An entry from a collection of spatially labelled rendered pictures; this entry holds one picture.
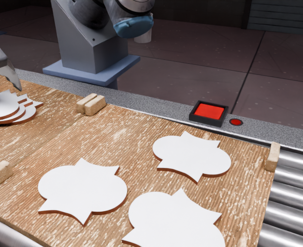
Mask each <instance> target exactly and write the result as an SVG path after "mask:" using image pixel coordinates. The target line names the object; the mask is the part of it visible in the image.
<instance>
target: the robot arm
mask: <svg viewBox="0 0 303 247"><path fill-rule="evenodd" d="M154 3H155V0H68V7H69V9H70V11H71V13H72V15H73V16H74V17H75V18H76V19H77V20H78V21H79V22H80V23H82V24H83V25H85V26H86V27H89V28H91V29H96V30H99V29H103V28H104V27H105V26H106V25H107V23H108V22H109V19H111V21H112V24H113V28H114V29H115V31H116V33H117V35H118V36H119V37H121V38H125V39H130V38H135V37H138V36H141V35H143V34H145V33H146V32H148V31H149V30H150V29H151V28H152V26H153V24H154V22H153V17H152V16H151V14H150V12H151V10H152V8H153V6H154ZM0 75H2V76H5V77H6V79H7V80H8V81H10V82H12V84H13V86H14V87H15V88H17V89H18V90H19V91H22V86H21V82H20V80H19V77H18V75H17V73H16V71H15V69H14V67H13V65H12V63H11V61H10V60H9V58H8V57H7V56H6V54H5V53H4V52H3V51H2V50H1V49H0Z"/></svg>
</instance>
